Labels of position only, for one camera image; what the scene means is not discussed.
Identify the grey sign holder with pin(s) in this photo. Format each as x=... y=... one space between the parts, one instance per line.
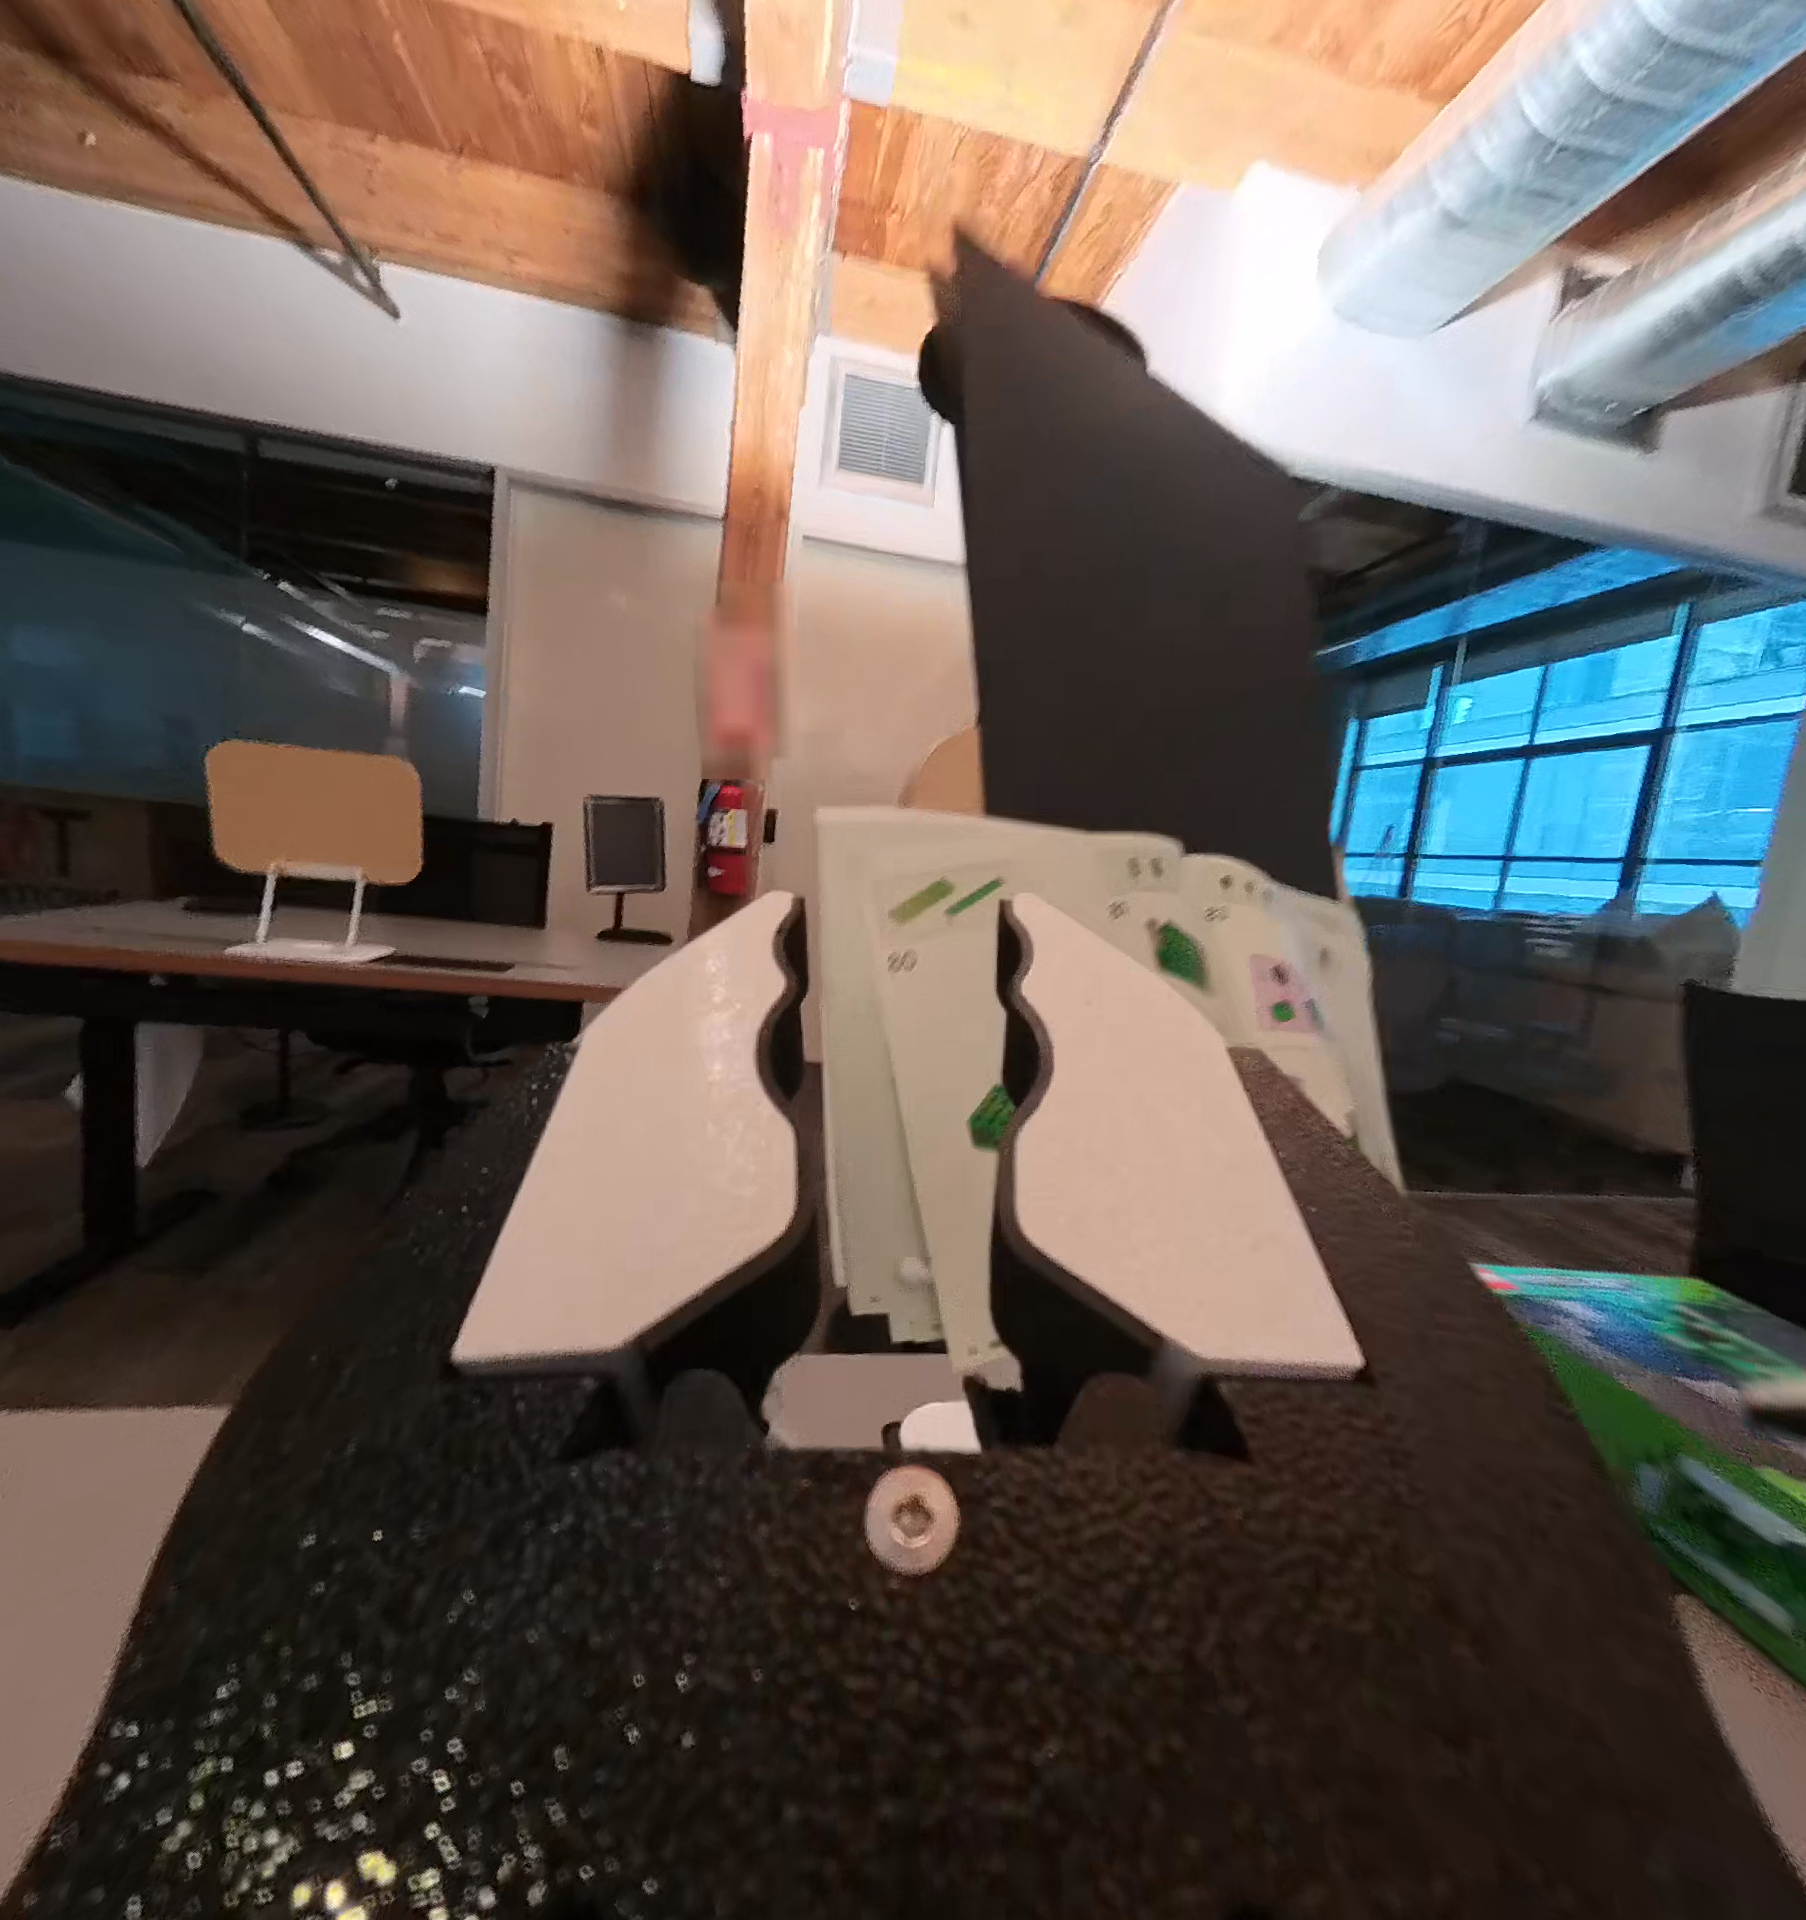
x=625 y=844

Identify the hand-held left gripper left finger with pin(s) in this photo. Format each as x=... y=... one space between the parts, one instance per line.
x=649 y=1170

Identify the large grid window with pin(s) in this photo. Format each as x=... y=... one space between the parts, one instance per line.
x=1592 y=750

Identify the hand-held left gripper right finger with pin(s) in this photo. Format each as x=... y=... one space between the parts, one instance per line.
x=1190 y=1184

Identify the white wall vent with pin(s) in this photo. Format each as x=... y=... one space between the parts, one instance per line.
x=882 y=428

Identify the black backdrop board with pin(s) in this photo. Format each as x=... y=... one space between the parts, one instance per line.
x=1128 y=602

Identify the tan board book stand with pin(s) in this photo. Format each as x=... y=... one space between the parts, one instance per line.
x=312 y=811

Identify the wood-edged desk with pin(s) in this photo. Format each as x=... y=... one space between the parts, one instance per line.
x=123 y=938

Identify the wooden support column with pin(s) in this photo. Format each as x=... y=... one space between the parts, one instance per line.
x=783 y=376

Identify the lego instruction booklet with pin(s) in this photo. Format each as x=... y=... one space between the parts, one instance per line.
x=903 y=1051

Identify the green lego box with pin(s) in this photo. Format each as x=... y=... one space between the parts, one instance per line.
x=1713 y=1501

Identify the red fire extinguisher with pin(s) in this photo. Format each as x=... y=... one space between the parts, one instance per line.
x=725 y=840

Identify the silver air duct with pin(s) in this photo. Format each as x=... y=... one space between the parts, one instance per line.
x=1518 y=164
x=1698 y=316

